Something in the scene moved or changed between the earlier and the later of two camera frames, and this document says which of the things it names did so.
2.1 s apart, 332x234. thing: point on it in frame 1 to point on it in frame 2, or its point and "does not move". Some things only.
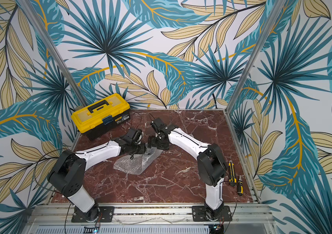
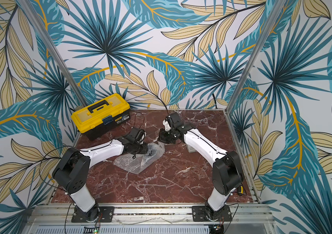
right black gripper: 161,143 to 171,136
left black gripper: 142,149 does not move
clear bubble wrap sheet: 135,164 does not move
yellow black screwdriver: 240,186 does not move
